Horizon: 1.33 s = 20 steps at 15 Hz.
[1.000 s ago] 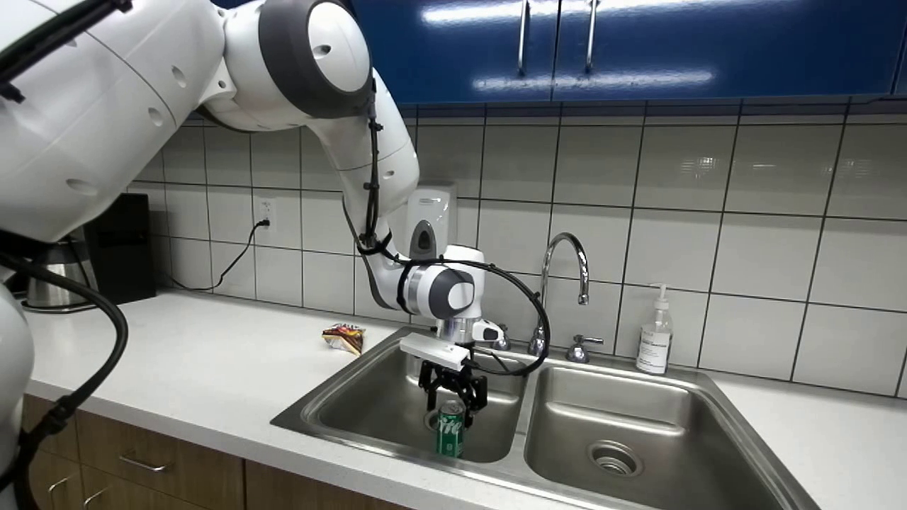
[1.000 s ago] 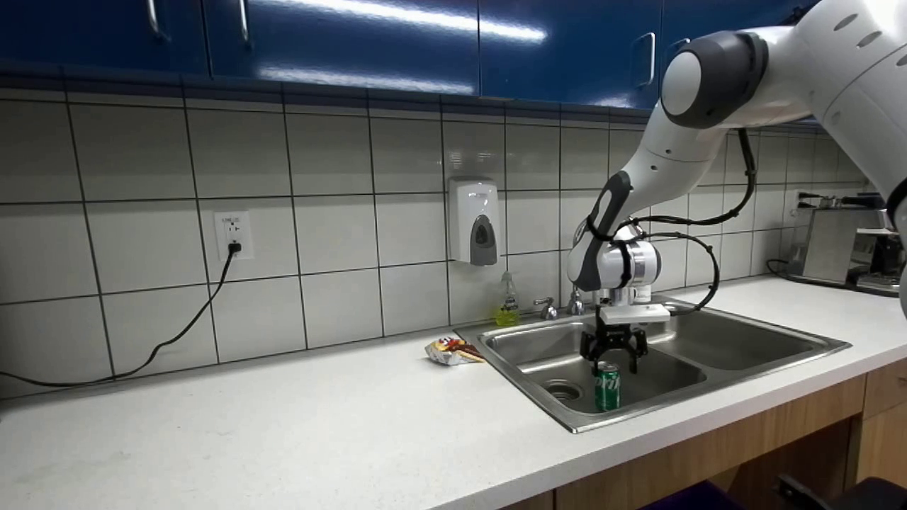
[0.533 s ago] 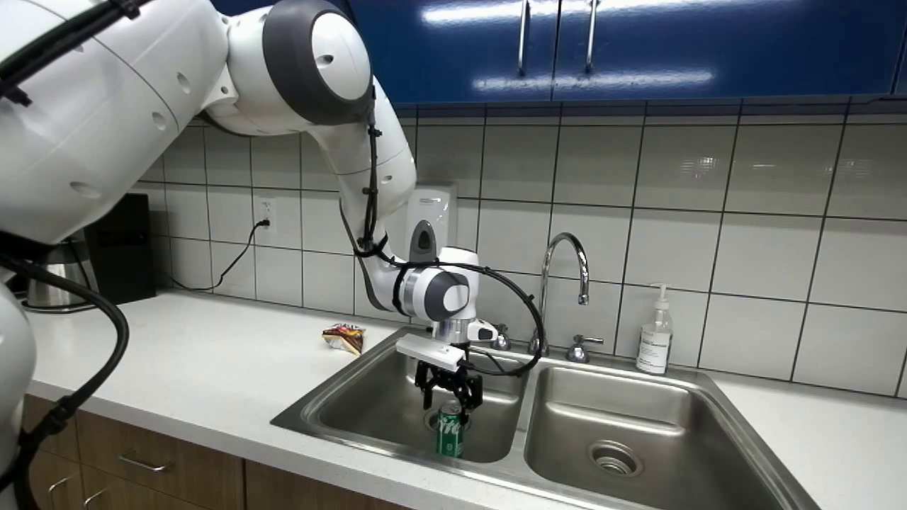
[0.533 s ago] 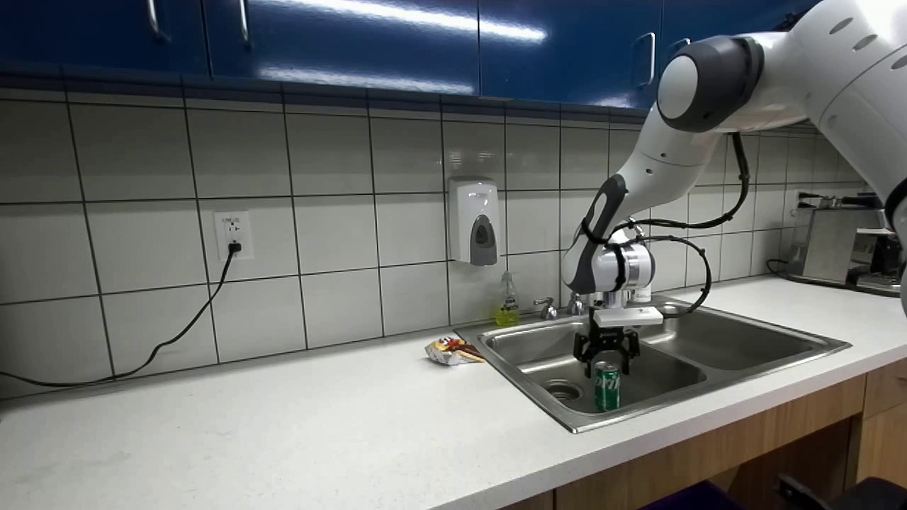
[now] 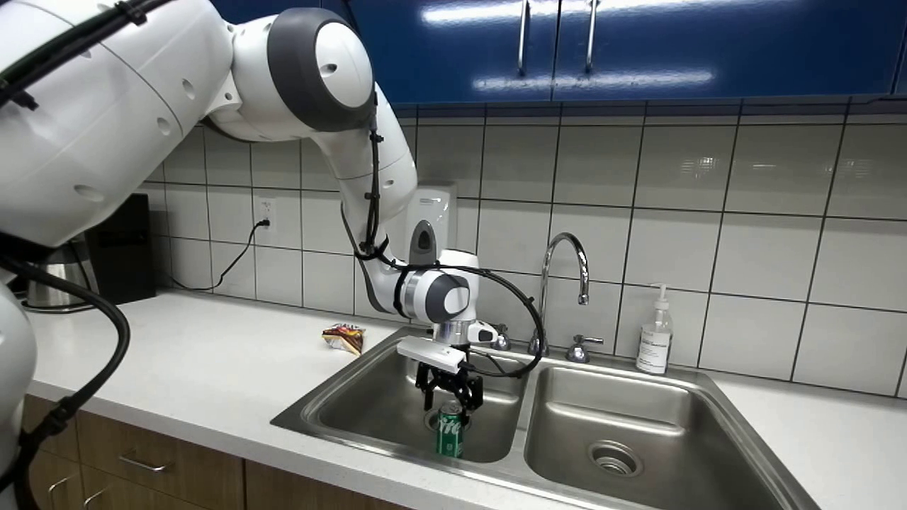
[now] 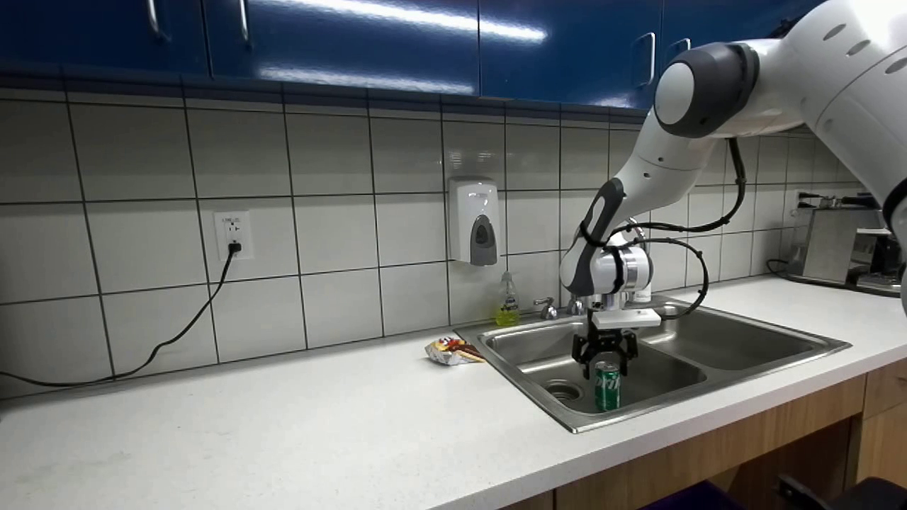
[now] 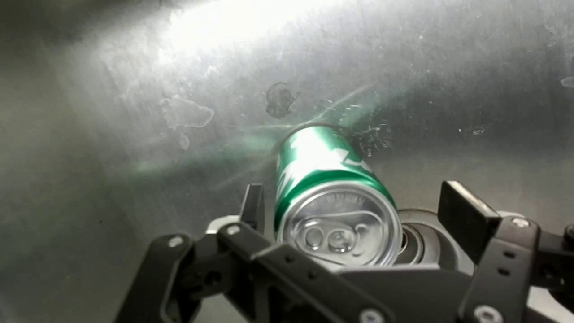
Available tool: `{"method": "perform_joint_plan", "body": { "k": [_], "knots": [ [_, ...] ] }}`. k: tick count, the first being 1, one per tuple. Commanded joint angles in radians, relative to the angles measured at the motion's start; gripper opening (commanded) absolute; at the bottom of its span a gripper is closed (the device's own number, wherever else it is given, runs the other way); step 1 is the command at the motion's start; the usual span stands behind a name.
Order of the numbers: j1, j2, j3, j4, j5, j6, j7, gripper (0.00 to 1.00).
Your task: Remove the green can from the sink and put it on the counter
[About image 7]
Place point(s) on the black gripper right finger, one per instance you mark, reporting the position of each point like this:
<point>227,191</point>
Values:
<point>503,263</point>

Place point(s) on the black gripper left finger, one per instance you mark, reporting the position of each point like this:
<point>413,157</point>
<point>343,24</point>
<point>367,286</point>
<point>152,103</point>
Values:
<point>275,263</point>

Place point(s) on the green soda can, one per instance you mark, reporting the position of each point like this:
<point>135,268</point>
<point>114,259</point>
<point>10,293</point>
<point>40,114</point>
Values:
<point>324,180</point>

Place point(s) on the stainless steel double sink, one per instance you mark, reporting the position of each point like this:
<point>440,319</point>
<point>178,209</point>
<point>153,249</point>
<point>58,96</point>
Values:
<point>119,119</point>

